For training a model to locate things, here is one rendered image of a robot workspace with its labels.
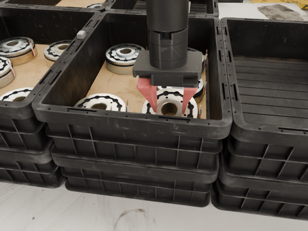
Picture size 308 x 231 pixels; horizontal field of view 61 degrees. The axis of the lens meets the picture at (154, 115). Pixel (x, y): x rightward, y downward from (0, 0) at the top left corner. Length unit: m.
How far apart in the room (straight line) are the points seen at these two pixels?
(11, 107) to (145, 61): 0.21
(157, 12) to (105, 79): 0.32
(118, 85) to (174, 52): 0.26
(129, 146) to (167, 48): 0.17
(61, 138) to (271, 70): 0.52
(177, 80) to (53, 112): 0.19
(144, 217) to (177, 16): 0.37
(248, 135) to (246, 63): 0.37
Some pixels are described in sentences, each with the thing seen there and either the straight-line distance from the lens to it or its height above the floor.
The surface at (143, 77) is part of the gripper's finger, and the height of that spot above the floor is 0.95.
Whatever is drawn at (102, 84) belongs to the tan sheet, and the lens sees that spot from 0.62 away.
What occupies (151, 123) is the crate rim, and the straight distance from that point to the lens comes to 0.37.
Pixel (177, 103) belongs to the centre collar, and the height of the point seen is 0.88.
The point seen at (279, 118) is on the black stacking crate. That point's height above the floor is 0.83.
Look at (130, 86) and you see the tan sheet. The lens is 0.60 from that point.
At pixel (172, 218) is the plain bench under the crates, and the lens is 0.54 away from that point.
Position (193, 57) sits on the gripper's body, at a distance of 0.42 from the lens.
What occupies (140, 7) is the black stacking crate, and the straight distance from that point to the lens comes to 1.06.
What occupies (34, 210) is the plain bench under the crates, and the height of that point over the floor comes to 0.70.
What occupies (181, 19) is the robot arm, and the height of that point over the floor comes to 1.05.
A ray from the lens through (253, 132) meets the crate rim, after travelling 0.38.
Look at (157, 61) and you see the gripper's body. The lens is 0.38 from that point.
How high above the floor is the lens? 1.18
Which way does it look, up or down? 42 degrees down
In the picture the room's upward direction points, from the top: straight up
